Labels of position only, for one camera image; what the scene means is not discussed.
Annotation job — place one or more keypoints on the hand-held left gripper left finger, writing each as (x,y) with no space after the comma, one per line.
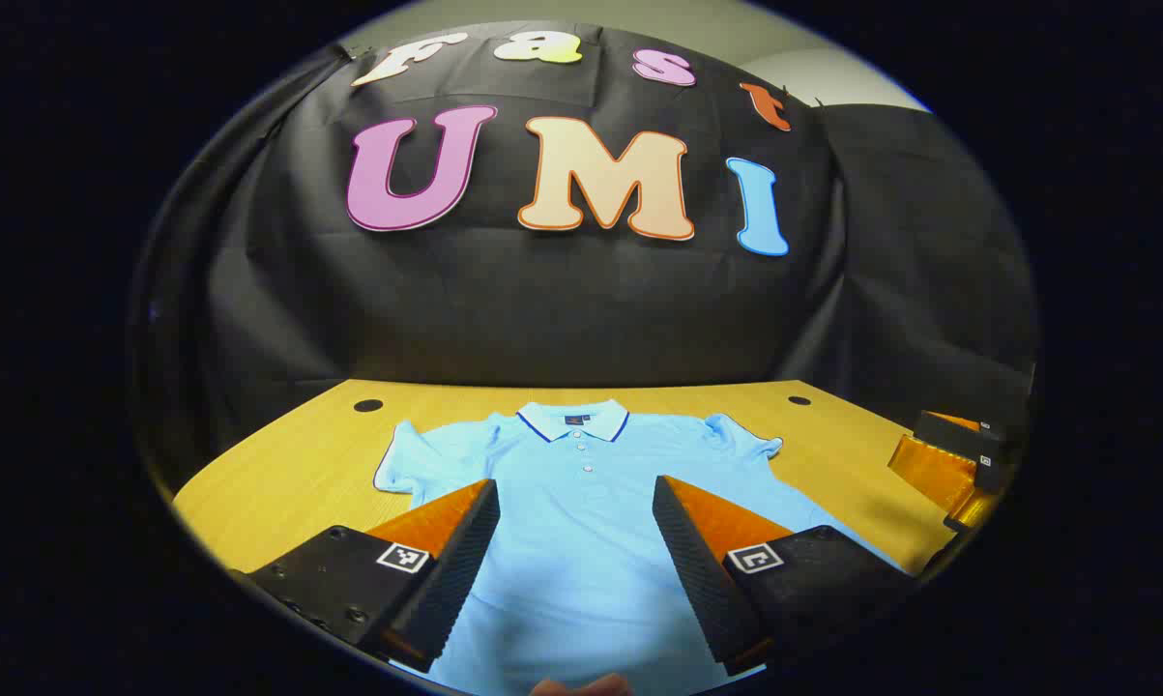
(455,570)

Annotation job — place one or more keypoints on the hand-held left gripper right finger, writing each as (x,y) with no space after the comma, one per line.
(697,570)

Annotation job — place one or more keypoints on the black backdrop cloth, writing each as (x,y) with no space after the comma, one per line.
(542,309)

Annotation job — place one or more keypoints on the light blue T-shirt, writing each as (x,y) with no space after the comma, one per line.
(581,503)

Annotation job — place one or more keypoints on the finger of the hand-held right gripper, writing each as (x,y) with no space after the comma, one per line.
(939,474)
(953,432)

